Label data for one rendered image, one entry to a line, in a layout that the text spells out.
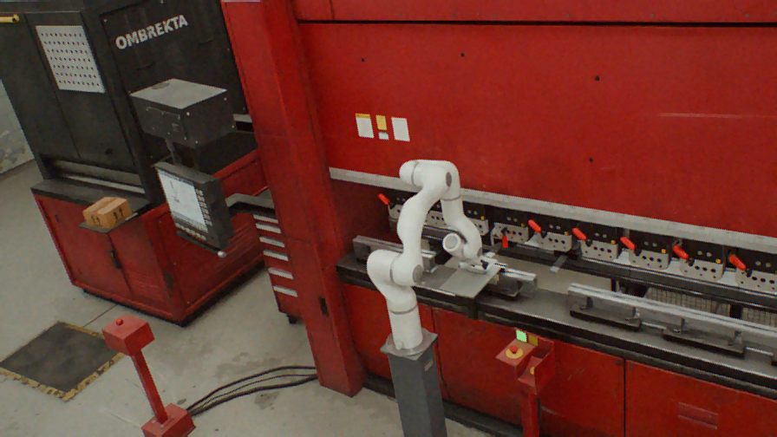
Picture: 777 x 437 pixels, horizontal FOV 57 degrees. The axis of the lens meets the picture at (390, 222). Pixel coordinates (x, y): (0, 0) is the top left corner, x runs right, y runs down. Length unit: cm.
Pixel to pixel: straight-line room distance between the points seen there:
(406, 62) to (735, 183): 139
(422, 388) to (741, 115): 158
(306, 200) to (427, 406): 120
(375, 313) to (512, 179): 122
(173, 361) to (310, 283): 148
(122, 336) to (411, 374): 165
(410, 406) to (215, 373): 199
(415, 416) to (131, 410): 221
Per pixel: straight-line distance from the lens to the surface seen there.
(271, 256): 466
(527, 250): 359
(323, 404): 434
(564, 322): 323
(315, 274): 385
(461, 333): 358
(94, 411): 496
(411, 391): 306
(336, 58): 339
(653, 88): 271
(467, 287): 327
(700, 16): 258
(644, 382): 326
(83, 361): 544
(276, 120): 350
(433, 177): 278
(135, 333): 399
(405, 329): 289
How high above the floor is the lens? 283
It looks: 28 degrees down
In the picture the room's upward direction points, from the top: 10 degrees counter-clockwise
